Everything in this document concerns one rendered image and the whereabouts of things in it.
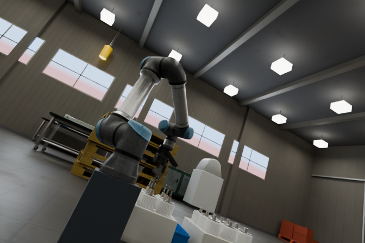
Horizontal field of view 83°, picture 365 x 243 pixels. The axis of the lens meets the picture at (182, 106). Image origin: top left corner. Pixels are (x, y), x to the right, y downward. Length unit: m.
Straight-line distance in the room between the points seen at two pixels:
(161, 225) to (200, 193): 4.97
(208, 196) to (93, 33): 7.73
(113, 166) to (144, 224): 0.56
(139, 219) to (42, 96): 8.01
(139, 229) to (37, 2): 10.02
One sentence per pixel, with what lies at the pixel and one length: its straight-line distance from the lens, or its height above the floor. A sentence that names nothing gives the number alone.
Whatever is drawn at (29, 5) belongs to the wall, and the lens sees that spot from 10.64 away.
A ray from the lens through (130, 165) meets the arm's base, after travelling 0.84.
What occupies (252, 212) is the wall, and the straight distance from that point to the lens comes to 11.37.
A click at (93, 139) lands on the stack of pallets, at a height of 0.51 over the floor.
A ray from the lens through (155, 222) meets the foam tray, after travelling 1.32.
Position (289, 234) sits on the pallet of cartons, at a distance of 11.95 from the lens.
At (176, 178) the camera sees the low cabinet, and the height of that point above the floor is 0.59.
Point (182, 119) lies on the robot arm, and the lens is 1.16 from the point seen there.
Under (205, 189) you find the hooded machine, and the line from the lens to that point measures 6.31.
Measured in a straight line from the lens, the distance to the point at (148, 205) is 1.33.
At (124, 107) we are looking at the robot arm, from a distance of 1.00.
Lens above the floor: 0.35
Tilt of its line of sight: 21 degrees up
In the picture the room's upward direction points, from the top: 22 degrees clockwise
